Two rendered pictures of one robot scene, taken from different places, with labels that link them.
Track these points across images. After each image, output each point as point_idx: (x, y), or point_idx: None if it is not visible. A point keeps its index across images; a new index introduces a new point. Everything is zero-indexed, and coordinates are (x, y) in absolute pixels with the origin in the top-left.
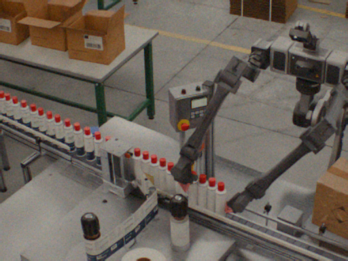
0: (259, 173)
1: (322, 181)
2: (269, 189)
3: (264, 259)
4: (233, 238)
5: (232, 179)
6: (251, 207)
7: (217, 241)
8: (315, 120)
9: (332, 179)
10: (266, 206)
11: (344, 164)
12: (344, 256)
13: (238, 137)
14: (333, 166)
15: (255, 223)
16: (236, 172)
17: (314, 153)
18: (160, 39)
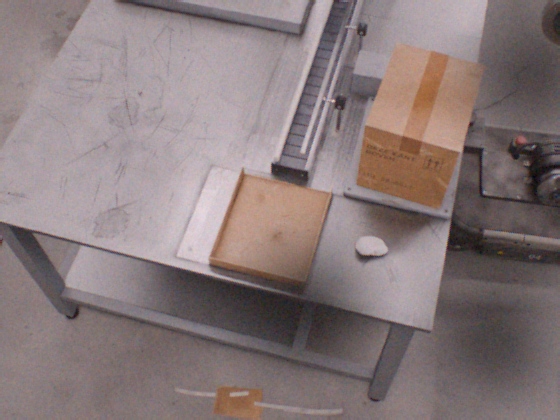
0: (476, 27)
1: (398, 49)
2: (446, 46)
3: (287, 70)
4: (317, 28)
5: (444, 1)
6: (393, 34)
7: (290, 5)
8: (550, 5)
9: (412, 61)
10: (360, 23)
11: (462, 72)
12: (329, 167)
13: None
14: (450, 58)
15: (347, 37)
16: (463, 3)
17: None
18: None
